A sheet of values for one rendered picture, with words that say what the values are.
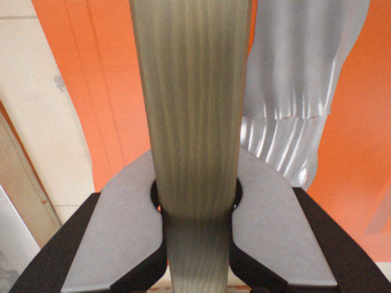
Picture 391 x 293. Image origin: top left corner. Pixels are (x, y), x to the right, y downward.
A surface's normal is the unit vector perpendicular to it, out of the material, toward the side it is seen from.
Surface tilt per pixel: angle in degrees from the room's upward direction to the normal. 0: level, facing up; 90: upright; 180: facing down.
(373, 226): 0
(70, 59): 0
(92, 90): 0
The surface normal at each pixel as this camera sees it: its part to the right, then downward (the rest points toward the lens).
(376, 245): 0.01, 0.51
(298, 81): -0.53, 0.55
